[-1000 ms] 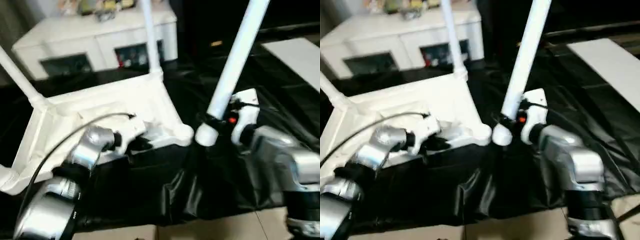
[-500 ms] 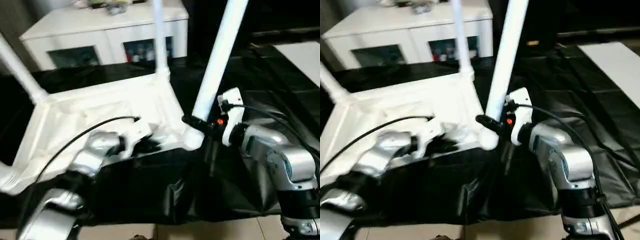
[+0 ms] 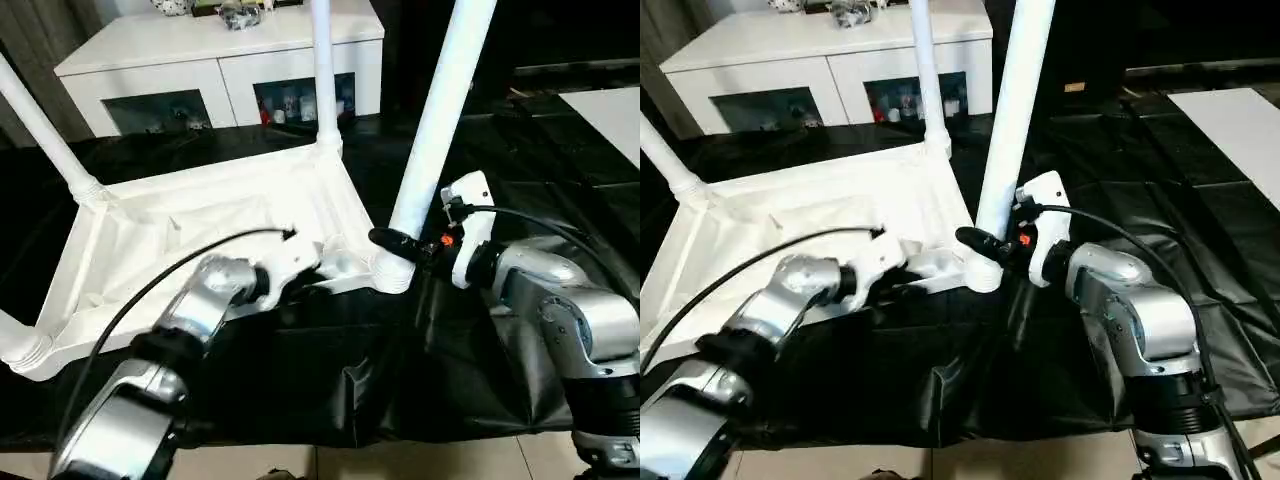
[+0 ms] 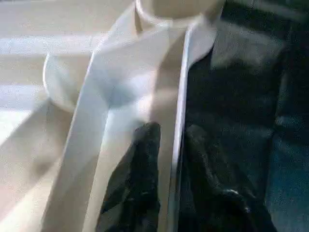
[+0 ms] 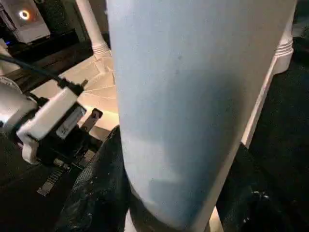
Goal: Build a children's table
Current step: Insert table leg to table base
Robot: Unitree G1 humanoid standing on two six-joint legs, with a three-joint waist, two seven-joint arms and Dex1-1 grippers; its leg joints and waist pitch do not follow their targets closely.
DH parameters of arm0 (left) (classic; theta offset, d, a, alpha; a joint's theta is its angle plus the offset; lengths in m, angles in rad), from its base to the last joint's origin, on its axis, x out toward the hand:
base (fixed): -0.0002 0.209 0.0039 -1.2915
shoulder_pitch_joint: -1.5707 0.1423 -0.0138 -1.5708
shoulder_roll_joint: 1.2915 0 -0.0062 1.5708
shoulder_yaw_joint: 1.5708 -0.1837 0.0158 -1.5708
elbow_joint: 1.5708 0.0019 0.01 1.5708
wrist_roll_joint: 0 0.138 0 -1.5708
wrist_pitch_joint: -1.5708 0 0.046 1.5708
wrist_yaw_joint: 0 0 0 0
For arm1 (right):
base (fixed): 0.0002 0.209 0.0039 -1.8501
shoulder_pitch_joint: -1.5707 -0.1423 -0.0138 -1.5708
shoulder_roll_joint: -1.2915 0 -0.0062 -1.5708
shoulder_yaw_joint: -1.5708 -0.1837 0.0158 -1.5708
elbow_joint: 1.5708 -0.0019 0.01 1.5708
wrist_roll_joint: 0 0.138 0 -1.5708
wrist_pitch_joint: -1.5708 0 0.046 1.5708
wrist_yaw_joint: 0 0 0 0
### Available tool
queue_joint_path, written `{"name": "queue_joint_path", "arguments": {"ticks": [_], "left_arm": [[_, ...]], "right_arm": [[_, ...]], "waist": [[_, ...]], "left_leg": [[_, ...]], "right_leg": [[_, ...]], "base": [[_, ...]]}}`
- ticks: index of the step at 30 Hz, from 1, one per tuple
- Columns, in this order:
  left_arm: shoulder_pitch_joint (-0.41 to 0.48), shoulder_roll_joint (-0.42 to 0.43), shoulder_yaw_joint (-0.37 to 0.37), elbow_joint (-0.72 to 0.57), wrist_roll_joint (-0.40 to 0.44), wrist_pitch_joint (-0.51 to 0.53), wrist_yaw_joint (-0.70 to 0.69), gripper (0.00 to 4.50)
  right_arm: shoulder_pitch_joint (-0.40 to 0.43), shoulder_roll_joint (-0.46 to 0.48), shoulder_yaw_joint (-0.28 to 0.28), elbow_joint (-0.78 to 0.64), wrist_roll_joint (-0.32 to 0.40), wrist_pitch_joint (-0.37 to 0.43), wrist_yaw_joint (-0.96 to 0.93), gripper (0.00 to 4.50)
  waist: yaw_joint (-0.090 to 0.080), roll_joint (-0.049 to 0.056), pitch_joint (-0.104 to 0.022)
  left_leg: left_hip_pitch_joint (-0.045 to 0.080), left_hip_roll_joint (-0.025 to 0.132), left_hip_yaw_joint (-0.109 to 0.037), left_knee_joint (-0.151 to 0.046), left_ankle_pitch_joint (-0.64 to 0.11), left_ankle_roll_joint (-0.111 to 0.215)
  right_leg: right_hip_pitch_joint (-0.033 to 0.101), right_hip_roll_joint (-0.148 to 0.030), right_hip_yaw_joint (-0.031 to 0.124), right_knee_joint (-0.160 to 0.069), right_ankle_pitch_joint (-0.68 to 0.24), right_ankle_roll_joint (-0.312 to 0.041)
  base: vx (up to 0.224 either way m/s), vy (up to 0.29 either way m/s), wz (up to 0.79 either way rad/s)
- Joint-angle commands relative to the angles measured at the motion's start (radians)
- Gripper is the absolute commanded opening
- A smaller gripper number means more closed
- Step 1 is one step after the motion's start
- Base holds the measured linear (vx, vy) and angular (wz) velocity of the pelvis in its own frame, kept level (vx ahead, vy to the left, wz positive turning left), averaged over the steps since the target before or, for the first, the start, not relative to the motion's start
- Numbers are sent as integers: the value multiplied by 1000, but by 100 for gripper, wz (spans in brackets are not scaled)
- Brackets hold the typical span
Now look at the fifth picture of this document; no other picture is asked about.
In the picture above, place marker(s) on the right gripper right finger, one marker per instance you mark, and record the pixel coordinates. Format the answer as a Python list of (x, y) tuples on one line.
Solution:
[(256, 207)]

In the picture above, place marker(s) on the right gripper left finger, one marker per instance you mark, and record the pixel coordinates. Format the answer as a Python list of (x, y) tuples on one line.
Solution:
[(96, 198)]

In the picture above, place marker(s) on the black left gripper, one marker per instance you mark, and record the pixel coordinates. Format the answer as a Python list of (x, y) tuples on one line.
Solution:
[(65, 147)]

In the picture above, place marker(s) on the white plastic table top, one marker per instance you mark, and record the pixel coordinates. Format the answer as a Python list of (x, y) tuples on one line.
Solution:
[(96, 91)]

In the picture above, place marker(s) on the white plastic table leg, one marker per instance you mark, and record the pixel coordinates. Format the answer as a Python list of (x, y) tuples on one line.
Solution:
[(93, 24), (286, 48), (193, 96)]

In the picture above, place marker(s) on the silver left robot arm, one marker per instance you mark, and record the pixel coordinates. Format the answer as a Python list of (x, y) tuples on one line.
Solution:
[(12, 101)]

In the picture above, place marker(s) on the black work mat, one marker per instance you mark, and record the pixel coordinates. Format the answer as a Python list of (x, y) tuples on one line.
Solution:
[(285, 108)]

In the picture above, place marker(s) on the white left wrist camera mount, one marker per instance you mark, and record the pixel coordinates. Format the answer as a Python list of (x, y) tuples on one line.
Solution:
[(48, 116)]

